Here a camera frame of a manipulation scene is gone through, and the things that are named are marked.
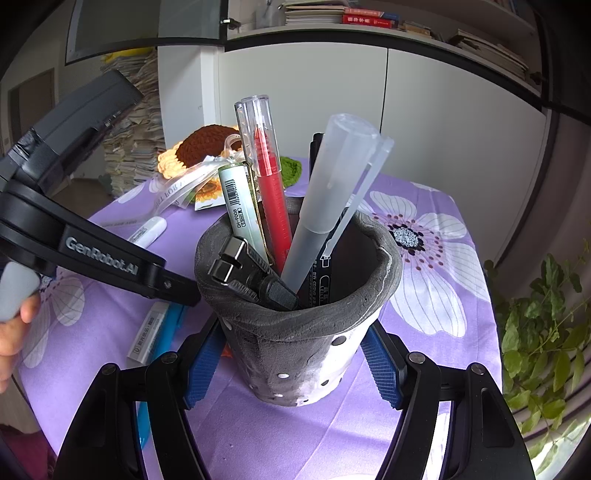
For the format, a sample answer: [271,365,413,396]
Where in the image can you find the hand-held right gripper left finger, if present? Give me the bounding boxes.
[54,318,228,480]

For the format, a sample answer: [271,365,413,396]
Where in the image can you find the purple floral tablecloth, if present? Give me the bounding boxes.
[11,157,504,480]

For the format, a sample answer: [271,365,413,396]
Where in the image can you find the clear wrap with ribbon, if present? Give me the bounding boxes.
[99,134,247,227]

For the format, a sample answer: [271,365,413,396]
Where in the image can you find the person's left hand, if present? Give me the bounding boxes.
[0,293,41,393]

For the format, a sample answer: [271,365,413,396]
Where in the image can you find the blue pen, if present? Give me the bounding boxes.
[136,302,189,450]

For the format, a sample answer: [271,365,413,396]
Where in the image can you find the frosted grey pen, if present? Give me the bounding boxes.
[279,113,394,296]

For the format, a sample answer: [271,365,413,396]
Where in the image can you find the pale green pen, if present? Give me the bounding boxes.
[218,161,271,266]

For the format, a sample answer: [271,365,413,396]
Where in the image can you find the green leafy plant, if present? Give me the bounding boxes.
[482,244,591,472]

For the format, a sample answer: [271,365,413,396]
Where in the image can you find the sunflower print card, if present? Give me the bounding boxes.
[194,178,227,210]

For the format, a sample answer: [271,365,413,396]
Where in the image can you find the red book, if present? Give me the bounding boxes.
[342,14,400,28]

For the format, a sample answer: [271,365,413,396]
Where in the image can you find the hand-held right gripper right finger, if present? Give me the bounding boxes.
[360,320,536,480]

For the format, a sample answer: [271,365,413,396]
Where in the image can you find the yellow bag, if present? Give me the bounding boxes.
[102,48,148,72]

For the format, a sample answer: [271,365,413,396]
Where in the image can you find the person's pink clothing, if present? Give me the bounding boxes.
[0,427,58,480]

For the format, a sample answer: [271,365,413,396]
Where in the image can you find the crochet sunflower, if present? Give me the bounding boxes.
[158,124,245,181]

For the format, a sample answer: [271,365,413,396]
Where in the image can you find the grey perforated pen holder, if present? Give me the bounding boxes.
[195,196,403,408]

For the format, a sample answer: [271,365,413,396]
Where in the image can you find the glass bookcase door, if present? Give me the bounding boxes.
[517,0,591,130]
[65,0,229,65]

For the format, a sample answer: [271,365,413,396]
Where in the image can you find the green crochet leaf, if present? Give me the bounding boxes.
[279,157,303,188]

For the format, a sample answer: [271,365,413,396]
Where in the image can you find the white eraser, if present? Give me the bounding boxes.
[127,302,169,363]

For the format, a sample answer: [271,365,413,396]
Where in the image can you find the black craft knife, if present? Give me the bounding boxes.
[208,235,300,311]

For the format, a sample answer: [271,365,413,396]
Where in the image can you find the black marker pen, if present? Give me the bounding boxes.
[295,133,338,309]

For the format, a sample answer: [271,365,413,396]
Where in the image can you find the red gel pen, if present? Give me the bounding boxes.
[235,95,294,275]

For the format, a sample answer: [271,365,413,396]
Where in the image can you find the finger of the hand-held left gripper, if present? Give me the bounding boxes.
[139,261,202,308]

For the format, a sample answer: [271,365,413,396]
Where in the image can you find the stack of books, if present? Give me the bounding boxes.
[281,0,347,26]
[448,28,529,81]
[399,21,435,38]

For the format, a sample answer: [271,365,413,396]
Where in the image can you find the white pen cup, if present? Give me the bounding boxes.
[256,0,284,28]

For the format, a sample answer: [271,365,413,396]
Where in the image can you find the white correction pen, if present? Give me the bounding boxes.
[124,216,168,250]

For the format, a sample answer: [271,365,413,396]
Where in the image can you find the tall stacks of papers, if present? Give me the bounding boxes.
[100,48,162,195]

